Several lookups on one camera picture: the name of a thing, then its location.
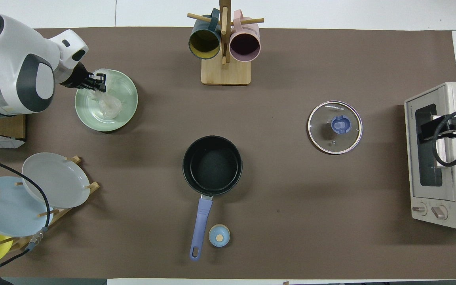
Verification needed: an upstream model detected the glass lid purple knob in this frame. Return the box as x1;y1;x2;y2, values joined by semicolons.
307;101;363;155

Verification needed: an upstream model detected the cream toaster oven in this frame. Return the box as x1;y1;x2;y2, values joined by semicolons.
404;82;456;230

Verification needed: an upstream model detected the light green plate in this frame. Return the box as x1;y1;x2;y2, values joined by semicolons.
74;70;139;132

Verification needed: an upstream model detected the pink mug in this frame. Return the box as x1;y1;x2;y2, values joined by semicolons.
229;9;261;63

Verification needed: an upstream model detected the black pot purple handle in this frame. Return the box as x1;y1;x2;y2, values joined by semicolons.
182;135;243;261

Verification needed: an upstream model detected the wooden plate rack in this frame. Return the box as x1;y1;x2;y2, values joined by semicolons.
0;156;100;253

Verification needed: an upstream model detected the grey plate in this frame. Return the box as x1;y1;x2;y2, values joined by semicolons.
21;152;91;209

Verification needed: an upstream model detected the dark teal mug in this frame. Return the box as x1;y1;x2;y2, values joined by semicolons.
188;8;222;60

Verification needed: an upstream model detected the wooden mug tree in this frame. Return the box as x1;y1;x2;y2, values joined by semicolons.
187;0;265;86

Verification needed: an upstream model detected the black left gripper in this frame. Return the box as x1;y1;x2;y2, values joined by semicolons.
59;62;107;93

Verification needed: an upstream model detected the light blue plate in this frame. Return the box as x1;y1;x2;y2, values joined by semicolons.
0;176;54;238

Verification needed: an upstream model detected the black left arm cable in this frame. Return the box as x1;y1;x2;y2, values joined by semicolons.
0;154;51;285

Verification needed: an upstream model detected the brown table mat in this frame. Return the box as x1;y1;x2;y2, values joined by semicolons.
0;27;456;280

